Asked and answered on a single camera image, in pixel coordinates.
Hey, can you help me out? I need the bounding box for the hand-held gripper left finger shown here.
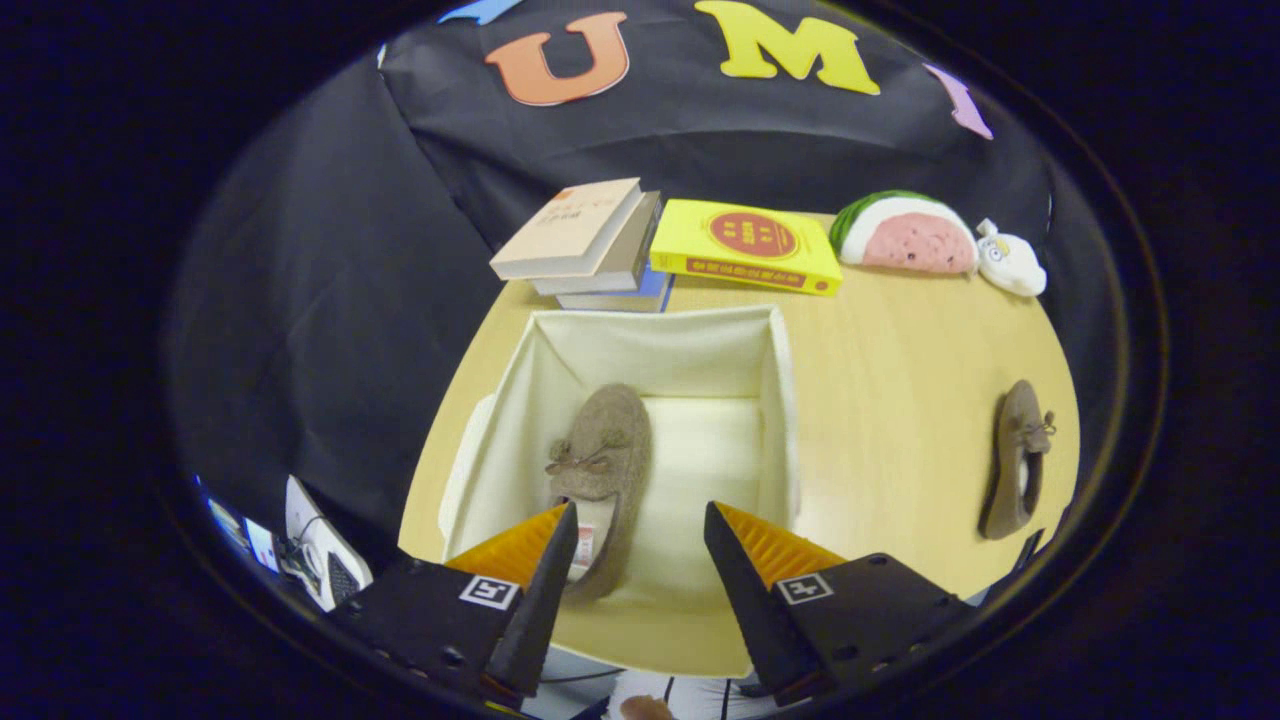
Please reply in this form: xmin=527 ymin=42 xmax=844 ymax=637
xmin=330 ymin=500 xmax=581 ymax=706

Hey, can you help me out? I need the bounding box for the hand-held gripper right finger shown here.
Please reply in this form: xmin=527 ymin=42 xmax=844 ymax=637
xmin=703 ymin=500 xmax=976 ymax=706

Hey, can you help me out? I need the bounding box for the cream storage box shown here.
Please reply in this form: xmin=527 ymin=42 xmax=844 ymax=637
xmin=437 ymin=303 xmax=801 ymax=613

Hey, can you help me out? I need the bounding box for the brown fuzzy shoe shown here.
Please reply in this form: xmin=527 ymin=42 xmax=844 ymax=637
xmin=545 ymin=383 xmax=653 ymax=601
xmin=978 ymin=379 xmax=1057 ymax=541

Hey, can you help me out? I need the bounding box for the white electronic device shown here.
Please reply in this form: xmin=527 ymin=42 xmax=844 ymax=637
xmin=283 ymin=475 xmax=374 ymax=613

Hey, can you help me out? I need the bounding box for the blue book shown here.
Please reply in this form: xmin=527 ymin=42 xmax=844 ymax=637
xmin=556 ymin=268 xmax=676 ymax=314

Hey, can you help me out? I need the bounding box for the grey book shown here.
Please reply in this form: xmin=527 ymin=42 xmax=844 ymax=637
xmin=530 ymin=190 xmax=663 ymax=297

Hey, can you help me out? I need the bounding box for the black backdrop cloth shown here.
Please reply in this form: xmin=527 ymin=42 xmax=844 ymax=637
xmin=170 ymin=0 xmax=1111 ymax=561

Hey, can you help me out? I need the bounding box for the yellow book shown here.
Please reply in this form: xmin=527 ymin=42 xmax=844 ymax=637
xmin=649 ymin=199 xmax=844 ymax=297

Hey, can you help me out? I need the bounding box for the beige book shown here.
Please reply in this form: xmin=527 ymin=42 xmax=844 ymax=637
xmin=489 ymin=178 xmax=646 ymax=282

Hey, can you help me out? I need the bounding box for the watermelon slice plush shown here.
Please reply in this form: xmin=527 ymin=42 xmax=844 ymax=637
xmin=830 ymin=190 xmax=979 ymax=276

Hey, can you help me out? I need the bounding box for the white plush toy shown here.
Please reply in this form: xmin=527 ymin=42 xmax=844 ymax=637
xmin=975 ymin=218 xmax=1048 ymax=298

